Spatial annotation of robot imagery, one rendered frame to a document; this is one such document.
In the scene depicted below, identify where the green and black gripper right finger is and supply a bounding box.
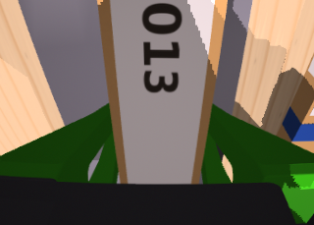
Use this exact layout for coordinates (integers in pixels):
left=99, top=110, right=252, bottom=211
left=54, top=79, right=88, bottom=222
left=201, top=103, right=314, bottom=225

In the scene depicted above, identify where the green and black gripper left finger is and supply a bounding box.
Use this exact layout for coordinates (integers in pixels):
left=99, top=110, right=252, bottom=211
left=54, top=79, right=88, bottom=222
left=0, top=103, right=119, bottom=184

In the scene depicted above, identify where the tan cardboard box with blue bands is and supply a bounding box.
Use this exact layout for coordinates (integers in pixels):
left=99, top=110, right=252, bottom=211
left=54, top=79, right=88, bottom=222
left=277, top=53, right=314, bottom=153

